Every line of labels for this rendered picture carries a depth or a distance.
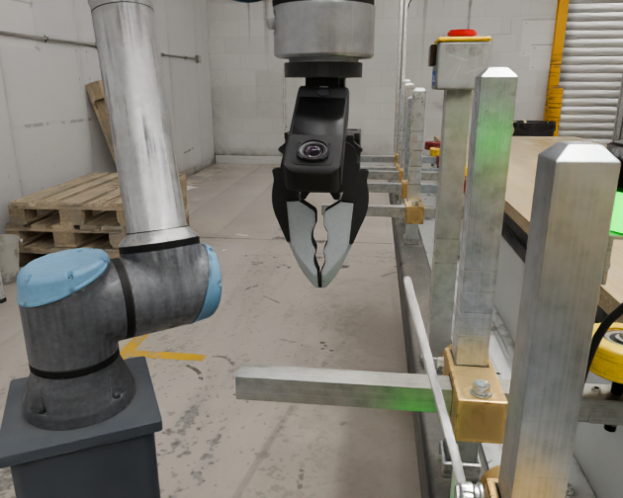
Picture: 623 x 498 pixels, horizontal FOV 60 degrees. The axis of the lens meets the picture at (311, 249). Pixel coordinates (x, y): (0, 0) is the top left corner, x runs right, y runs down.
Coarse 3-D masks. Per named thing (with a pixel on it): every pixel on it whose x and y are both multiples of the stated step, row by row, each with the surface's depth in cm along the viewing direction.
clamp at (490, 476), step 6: (492, 468) 43; (498, 468) 43; (486, 474) 43; (492, 474) 42; (498, 474) 42; (480, 480) 43; (486, 480) 41; (492, 480) 41; (486, 486) 41; (492, 486) 40; (486, 492) 41; (492, 492) 40; (498, 492) 40
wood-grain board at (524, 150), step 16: (512, 144) 240; (528, 144) 240; (544, 144) 240; (512, 160) 190; (528, 160) 190; (512, 176) 157; (528, 176) 157; (512, 192) 134; (528, 192) 134; (512, 208) 119; (528, 208) 116; (528, 224) 106; (608, 272) 77; (608, 288) 71; (608, 304) 69
